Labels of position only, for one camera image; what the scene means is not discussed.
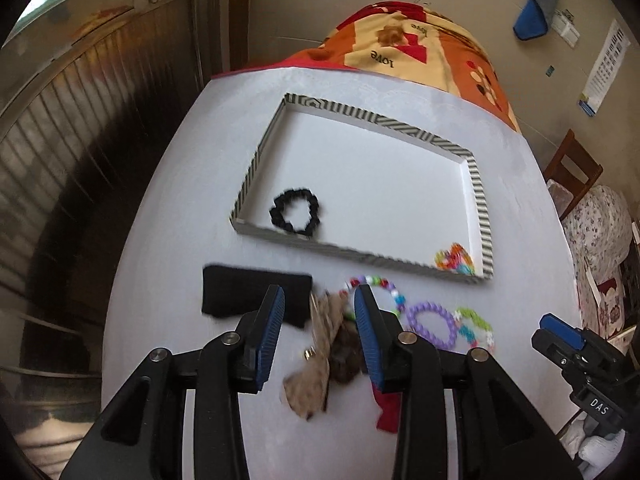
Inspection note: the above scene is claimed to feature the orange flower bead bracelet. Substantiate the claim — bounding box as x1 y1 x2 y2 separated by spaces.
434 242 475 276

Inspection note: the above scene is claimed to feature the wooden chair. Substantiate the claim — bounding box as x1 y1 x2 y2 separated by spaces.
544 129 603 218

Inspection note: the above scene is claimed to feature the purple beaded bracelet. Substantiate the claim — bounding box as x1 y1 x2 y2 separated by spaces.
406 301 458 350

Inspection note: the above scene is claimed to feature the striped cardboard tray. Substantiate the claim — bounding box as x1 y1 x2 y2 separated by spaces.
230 92 496 286

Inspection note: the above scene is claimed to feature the wall calendar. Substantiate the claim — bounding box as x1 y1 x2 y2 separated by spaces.
578 20 630 117

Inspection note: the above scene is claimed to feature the brown scrunchie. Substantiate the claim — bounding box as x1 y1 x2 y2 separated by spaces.
330 322 371 386

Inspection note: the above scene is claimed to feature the white wall switch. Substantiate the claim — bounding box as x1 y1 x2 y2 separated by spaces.
551 10 581 48

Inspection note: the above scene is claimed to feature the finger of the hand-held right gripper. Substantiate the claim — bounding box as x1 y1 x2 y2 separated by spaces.
531 329 570 367
540 313 587 352

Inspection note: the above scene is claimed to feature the black scrunchie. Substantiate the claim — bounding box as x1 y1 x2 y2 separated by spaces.
270 188 323 238

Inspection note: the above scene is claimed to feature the multicolour beaded bracelet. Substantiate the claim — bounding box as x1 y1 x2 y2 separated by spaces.
340 275 407 318

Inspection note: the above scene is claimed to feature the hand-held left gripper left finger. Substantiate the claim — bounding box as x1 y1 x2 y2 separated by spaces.
60 284 286 480

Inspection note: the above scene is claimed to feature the person's right hand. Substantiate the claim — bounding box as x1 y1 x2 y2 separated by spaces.
560 419 628 470

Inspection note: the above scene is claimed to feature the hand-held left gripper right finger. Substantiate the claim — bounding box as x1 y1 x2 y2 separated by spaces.
352 284 583 480

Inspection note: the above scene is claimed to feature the orange printed blanket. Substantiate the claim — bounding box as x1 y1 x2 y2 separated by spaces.
212 0 523 133

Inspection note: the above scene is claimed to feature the floral cushion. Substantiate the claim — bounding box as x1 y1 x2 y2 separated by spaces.
545 180 633 281

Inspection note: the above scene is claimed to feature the red patterned cloth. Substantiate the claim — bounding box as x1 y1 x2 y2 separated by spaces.
575 260 640 341

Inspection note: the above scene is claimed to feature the ribbed metal door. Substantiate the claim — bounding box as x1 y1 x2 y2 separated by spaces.
0 0 221 461

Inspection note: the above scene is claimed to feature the red bow hair clip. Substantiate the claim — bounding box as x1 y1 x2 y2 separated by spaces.
372 385 403 433

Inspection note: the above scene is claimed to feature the beige bow hair clip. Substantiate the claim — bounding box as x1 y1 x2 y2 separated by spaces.
283 292 351 421

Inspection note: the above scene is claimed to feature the green flower bead bracelet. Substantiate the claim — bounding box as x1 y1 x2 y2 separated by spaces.
455 307 496 348

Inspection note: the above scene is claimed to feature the black cloth headband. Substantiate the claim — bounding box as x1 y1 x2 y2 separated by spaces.
201 263 313 330

